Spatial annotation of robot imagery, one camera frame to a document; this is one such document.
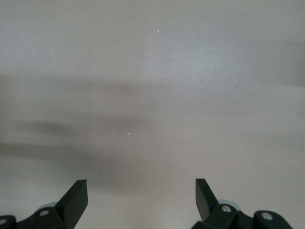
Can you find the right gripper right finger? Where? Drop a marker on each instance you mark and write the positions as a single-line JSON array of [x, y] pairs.
[[205, 200]]

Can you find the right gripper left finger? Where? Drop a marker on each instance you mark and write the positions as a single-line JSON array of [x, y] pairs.
[[71, 205]]

